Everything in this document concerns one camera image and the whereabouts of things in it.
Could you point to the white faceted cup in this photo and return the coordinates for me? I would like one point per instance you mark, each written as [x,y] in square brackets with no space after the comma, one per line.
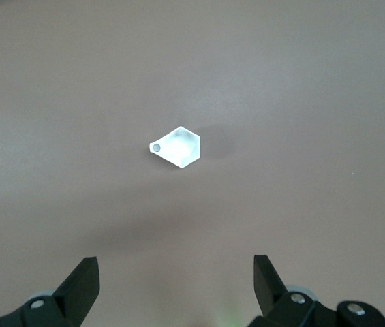
[178,148]

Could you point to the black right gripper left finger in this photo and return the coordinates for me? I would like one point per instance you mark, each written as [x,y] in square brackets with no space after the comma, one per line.
[76,293]

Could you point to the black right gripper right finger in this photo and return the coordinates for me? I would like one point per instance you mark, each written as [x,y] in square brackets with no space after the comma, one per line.
[270,289]

